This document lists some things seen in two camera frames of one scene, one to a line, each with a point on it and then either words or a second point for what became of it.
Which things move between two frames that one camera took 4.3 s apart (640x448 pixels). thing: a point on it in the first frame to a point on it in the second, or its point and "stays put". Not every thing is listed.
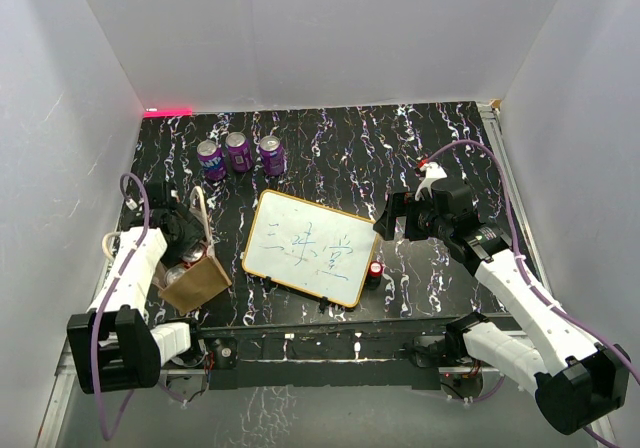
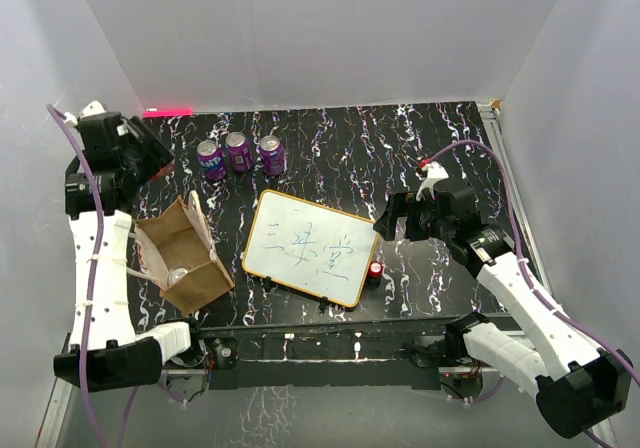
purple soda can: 272,155 stays put
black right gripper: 397,204 stays put
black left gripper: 194,234 to 156,154
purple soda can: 213,160 stays put
